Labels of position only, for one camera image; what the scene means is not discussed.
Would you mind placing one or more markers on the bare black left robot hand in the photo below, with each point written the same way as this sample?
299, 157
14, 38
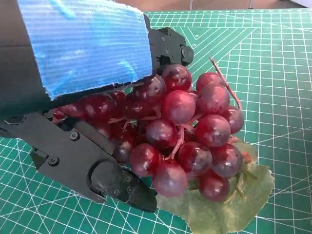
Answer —
80, 48

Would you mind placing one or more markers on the green cutting mat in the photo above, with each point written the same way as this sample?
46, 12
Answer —
275, 73

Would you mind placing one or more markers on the red toy grape bunch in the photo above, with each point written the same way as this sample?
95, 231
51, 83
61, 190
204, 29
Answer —
179, 109

